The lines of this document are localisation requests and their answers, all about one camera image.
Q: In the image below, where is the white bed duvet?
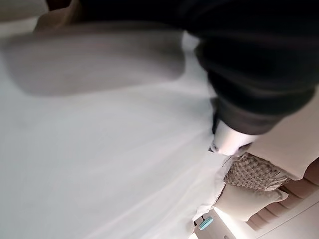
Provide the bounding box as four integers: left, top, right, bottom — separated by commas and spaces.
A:
0, 18, 235, 239

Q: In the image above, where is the woven patterned cushion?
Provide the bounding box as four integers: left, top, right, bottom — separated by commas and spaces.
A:
223, 152, 291, 192

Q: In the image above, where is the teal round object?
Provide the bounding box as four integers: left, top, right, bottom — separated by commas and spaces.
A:
198, 216, 215, 230

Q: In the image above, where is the small beige pillow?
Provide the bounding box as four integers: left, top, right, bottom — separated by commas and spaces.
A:
213, 183, 289, 223

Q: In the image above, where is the beige nightstand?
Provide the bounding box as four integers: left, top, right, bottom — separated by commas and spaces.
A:
192, 206, 241, 239

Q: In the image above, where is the large beige pillow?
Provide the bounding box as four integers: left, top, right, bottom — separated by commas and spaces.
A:
245, 107, 319, 181

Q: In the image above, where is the tan blurred furniture piece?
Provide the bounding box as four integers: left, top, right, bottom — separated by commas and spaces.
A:
33, 0, 84, 33

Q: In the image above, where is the beige padded headboard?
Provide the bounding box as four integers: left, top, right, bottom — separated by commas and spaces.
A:
248, 156, 319, 239

